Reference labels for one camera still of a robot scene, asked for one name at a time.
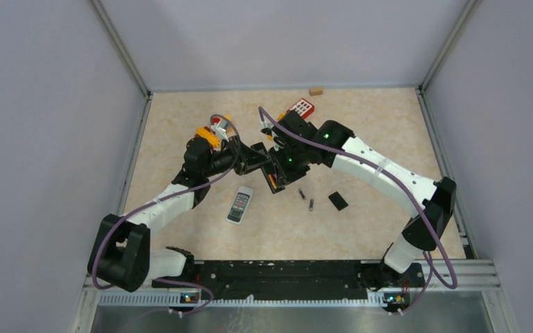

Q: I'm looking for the small wooden block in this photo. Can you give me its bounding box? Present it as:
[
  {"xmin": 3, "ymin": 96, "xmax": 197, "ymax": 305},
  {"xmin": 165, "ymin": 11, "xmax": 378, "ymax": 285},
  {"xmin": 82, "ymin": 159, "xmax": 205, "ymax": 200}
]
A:
[{"xmin": 309, "ymin": 87, "xmax": 323, "ymax": 96}]

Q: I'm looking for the black battery cover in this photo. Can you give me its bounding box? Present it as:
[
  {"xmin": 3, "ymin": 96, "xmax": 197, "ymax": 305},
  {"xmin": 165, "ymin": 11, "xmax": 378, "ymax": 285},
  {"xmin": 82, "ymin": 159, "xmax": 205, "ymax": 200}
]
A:
[{"xmin": 328, "ymin": 191, "xmax": 348, "ymax": 211}]

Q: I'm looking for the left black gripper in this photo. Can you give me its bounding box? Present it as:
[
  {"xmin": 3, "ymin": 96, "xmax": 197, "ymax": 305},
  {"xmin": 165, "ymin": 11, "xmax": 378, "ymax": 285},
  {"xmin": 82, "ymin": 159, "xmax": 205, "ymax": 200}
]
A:
[{"xmin": 202, "ymin": 135, "xmax": 271, "ymax": 178}]

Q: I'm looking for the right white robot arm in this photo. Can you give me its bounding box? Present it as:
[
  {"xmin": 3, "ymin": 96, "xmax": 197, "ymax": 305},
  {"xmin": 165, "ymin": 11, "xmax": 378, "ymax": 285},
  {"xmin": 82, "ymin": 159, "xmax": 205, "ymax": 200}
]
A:
[{"xmin": 258, "ymin": 107, "xmax": 457, "ymax": 289}]

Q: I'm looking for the black remote control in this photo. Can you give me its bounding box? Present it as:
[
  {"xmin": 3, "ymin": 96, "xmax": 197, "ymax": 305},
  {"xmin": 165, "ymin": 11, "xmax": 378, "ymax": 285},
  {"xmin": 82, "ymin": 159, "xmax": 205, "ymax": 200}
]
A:
[{"xmin": 260, "ymin": 151, "xmax": 286, "ymax": 194}]

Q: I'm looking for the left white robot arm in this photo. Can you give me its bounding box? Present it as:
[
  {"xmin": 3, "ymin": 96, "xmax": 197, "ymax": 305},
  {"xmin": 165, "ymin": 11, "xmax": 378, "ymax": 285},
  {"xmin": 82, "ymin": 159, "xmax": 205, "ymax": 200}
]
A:
[{"xmin": 87, "ymin": 135, "xmax": 271, "ymax": 292}]

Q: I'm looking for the white remote control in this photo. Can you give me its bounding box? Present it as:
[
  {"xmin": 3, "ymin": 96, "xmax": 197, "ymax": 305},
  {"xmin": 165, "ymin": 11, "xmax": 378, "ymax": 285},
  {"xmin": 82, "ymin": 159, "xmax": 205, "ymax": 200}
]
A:
[{"xmin": 226, "ymin": 186, "xmax": 254, "ymax": 224}]

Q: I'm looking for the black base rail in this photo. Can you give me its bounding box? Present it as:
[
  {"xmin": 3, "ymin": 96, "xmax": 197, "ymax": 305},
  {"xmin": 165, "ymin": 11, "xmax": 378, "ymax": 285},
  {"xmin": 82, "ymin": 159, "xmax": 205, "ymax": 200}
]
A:
[{"xmin": 149, "ymin": 260, "xmax": 425, "ymax": 311}]

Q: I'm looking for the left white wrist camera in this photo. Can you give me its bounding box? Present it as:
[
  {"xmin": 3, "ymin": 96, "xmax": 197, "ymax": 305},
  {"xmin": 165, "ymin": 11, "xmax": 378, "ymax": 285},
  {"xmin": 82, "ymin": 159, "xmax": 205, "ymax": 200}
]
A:
[{"xmin": 210, "ymin": 118, "xmax": 231, "ymax": 143}]

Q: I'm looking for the orange toy piece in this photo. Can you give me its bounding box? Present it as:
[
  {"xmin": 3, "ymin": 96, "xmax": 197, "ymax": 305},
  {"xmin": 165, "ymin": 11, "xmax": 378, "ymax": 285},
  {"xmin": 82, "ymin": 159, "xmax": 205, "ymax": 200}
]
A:
[{"xmin": 195, "ymin": 126, "xmax": 221, "ymax": 148}]

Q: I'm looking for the red toy block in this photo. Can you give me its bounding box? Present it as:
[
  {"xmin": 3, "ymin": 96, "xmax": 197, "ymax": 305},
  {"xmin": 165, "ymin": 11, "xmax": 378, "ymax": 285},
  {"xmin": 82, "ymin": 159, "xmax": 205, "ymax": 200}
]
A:
[{"xmin": 287, "ymin": 98, "xmax": 316, "ymax": 120}]

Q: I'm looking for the orange battery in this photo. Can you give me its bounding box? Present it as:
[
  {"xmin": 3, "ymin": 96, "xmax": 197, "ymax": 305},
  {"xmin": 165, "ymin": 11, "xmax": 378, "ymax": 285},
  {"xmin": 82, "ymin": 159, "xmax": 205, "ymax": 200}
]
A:
[{"xmin": 268, "ymin": 174, "xmax": 279, "ymax": 193}]

